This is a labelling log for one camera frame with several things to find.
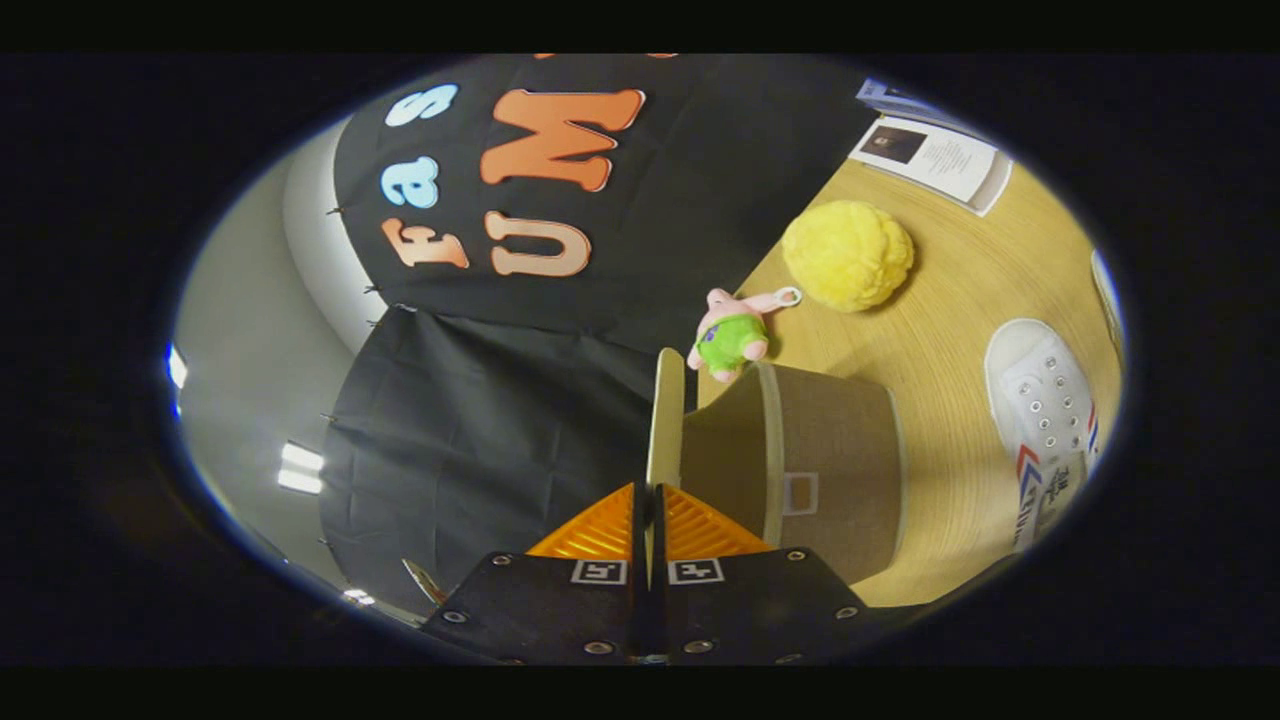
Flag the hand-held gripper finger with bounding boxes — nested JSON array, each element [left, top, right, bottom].
[[420, 482, 651, 666], [655, 483, 881, 666]]

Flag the beige storage box lid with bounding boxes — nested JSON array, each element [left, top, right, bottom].
[[646, 347, 687, 561]]

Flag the brown fabric storage box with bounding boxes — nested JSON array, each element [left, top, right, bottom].
[[680, 362, 909, 586]]

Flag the white striped shoe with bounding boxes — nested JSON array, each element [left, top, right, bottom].
[[1088, 248, 1126, 341], [983, 318, 1101, 553]]

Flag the black backdrop cloth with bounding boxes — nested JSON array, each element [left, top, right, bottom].
[[318, 53, 881, 616]]

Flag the pink green plush toy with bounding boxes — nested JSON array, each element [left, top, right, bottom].
[[686, 286, 803, 384]]

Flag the yellow plush ball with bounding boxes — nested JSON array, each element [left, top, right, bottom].
[[781, 199, 916, 313]]

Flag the white book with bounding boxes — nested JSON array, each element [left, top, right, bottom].
[[848, 115, 1014, 218]]

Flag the blue book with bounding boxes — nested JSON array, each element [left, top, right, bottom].
[[856, 77, 986, 136]]

